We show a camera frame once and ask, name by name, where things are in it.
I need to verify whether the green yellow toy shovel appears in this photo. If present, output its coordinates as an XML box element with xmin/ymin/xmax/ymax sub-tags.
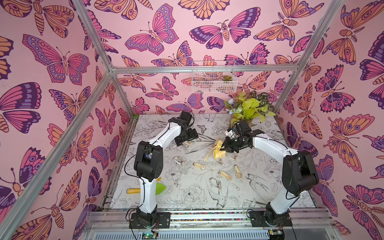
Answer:
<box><xmin>127</xmin><ymin>178</ymin><xmax>166</xmax><ymax>195</ymax></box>

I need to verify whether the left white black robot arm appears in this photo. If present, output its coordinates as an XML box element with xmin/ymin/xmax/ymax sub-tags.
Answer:
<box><xmin>133</xmin><ymin>111</ymin><xmax>198</xmax><ymax>228</ymax></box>

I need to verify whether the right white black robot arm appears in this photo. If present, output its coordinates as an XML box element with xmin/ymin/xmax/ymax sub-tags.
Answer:
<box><xmin>222</xmin><ymin>120</ymin><xmax>320</xmax><ymax>227</ymax></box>

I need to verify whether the peach strap silver buckle watch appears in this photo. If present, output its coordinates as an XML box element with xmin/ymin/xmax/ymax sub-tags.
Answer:
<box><xmin>183</xmin><ymin>141</ymin><xmax>194</xmax><ymax>148</ymax></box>

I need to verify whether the potted green leafy plant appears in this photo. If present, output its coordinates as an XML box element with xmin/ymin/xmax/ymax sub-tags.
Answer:
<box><xmin>225</xmin><ymin>91</ymin><xmax>276</xmax><ymax>127</ymax></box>

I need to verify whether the yellow cleaning cloth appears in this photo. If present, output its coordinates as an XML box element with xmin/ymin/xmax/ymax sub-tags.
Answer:
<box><xmin>213</xmin><ymin>140</ymin><xmax>226</xmax><ymax>160</ymax></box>

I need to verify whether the square silver face watch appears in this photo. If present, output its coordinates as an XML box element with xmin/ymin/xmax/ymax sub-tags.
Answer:
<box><xmin>209</xmin><ymin>178</ymin><xmax>221</xmax><ymax>189</ymax></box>

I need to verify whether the white wire basket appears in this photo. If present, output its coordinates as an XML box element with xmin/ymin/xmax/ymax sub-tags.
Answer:
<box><xmin>191</xmin><ymin>64</ymin><xmax>238</xmax><ymax>94</ymax></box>

